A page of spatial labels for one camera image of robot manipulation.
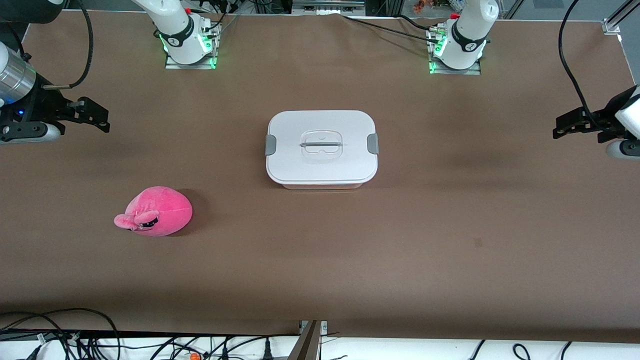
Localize pink plush toy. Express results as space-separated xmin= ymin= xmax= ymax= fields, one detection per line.
xmin=114 ymin=186 xmax=193 ymax=237

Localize white box lid grey clips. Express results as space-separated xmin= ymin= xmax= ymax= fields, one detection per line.
xmin=265 ymin=110 xmax=379 ymax=185

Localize translucent pink plastic box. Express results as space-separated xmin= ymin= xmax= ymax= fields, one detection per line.
xmin=279 ymin=179 xmax=367 ymax=191

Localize aluminium corner profile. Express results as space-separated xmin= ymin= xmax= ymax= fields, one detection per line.
xmin=602 ymin=0 xmax=640 ymax=35

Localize brown table cover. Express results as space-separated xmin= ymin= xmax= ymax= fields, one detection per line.
xmin=0 ymin=10 xmax=640 ymax=345

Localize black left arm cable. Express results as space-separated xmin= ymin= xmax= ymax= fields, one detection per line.
xmin=558 ymin=0 xmax=618 ymax=135

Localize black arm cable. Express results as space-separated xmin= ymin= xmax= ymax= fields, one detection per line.
xmin=558 ymin=0 xmax=618 ymax=135
xmin=42 ymin=0 xmax=95 ymax=91

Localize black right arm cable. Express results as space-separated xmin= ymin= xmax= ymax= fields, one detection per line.
xmin=42 ymin=0 xmax=95 ymax=91

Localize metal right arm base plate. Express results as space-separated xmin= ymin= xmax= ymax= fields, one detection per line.
xmin=165 ymin=22 xmax=218 ymax=70

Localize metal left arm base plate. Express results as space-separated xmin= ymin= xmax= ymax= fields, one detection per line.
xmin=428 ymin=27 xmax=482 ymax=76

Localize black table cable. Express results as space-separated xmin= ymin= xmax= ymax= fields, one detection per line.
xmin=395 ymin=13 xmax=442 ymax=33
xmin=342 ymin=15 xmax=440 ymax=44

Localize black looping floor cable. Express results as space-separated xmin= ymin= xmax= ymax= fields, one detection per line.
xmin=0 ymin=307 xmax=122 ymax=360

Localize black power plug cable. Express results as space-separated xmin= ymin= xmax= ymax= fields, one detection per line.
xmin=220 ymin=334 xmax=301 ymax=360

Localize aluminium profile post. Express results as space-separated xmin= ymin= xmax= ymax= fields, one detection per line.
xmin=287 ymin=320 xmax=328 ymax=360

